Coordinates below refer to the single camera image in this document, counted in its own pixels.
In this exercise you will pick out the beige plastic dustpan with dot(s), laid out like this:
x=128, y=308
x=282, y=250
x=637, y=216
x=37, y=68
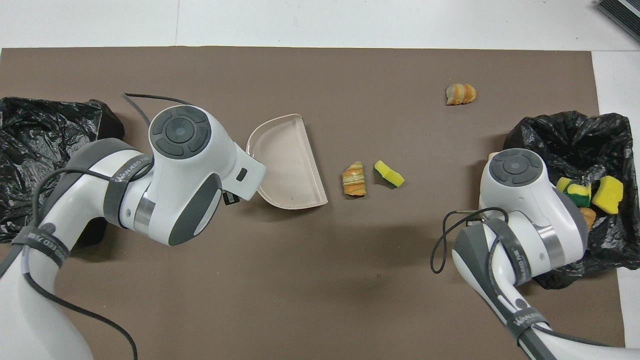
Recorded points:
x=285, y=165

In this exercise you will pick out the yellow sponge piece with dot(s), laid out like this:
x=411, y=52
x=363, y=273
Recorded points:
x=575, y=192
x=607, y=194
x=389, y=173

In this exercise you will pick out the striped croissant piece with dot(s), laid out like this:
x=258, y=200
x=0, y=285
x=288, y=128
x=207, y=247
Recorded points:
x=354, y=180
x=460, y=94

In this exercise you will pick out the brown table mat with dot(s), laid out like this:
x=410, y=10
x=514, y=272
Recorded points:
x=350, y=280

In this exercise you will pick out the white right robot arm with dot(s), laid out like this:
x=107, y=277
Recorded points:
x=520, y=200

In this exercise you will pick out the pale bread piece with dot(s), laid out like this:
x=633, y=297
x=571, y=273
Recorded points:
x=492, y=156

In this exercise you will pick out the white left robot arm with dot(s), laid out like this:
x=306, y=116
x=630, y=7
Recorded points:
x=190, y=170

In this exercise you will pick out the black trash bag bin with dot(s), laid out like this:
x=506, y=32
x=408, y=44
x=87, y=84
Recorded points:
x=30, y=130
x=600, y=140

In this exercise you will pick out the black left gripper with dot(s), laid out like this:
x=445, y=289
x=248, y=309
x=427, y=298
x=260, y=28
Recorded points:
x=230, y=198

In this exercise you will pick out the dark ribbed box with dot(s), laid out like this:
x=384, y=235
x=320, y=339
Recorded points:
x=625, y=12

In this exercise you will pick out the brown bread roll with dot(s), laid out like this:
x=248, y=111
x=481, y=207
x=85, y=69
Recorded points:
x=588, y=218

